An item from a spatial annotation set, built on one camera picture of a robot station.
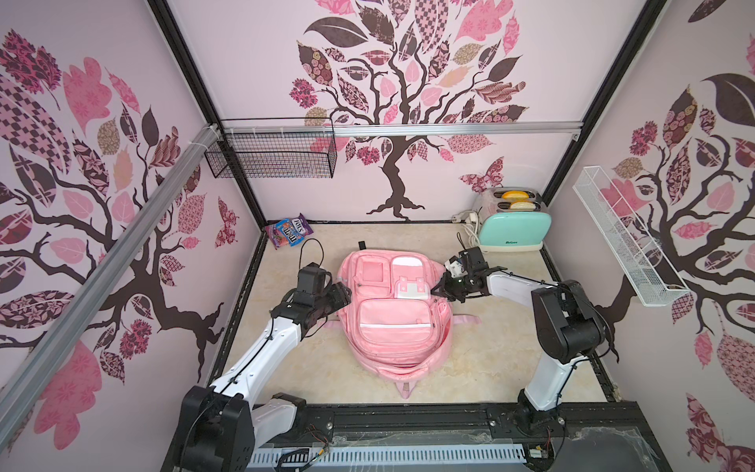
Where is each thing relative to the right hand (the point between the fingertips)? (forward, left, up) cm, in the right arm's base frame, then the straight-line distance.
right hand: (432, 294), depth 94 cm
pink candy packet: (+28, +58, -2) cm, 64 cm away
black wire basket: (+61, +60, +15) cm, 87 cm away
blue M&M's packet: (+31, +54, 0) cm, 62 cm away
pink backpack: (-9, +13, +3) cm, 16 cm away
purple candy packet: (+35, +49, -1) cm, 60 cm away
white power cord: (+31, -18, +3) cm, 36 cm away
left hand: (-6, +28, +8) cm, 29 cm away
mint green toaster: (+22, -30, +12) cm, 39 cm away
